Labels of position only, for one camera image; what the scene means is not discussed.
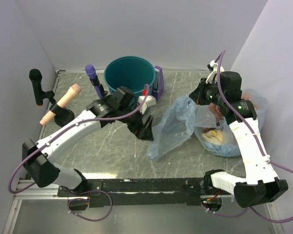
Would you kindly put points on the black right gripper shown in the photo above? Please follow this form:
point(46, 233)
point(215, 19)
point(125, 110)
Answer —
point(198, 94)

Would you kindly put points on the clear bag with trash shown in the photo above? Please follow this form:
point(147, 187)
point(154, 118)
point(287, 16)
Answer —
point(214, 132)

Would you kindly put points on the black round stand base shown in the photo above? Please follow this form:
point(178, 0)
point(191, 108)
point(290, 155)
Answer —
point(63, 116)

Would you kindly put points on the light blue trash bag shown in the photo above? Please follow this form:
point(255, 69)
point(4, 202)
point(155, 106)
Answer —
point(174, 129)

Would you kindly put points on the purple microphone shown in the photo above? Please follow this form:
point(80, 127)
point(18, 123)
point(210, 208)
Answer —
point(91, 72)

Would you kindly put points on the beige microphone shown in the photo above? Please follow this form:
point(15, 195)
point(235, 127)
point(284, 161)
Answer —
point(72, 92)

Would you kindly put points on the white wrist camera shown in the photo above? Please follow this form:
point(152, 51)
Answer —
point(212, 66)
point(148, 101)

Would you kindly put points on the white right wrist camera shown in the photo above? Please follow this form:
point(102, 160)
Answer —
point(212, 66)

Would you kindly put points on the teal plastic trash bin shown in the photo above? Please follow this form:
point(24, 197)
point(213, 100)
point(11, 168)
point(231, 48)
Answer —
point(131, 72)

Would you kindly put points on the purple metronome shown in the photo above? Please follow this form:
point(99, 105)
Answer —
point(158, 86)

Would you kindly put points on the black microphone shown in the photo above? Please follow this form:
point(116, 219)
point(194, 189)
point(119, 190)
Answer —
point(36, 80)

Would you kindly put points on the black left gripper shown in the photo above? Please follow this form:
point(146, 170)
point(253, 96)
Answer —
point(137, 129)

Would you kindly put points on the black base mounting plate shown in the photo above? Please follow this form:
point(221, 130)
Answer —
point(143, 191)

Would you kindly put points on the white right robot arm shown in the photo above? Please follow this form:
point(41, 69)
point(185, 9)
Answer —
point(261, 184)

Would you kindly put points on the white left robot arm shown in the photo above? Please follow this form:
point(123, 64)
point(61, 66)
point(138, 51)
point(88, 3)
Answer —
point(40, 157)

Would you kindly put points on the aluminium frame rail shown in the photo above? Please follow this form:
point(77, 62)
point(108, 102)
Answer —
point(164, 69)

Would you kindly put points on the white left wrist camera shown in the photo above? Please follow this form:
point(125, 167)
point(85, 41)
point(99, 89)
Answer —
point(148, 101)

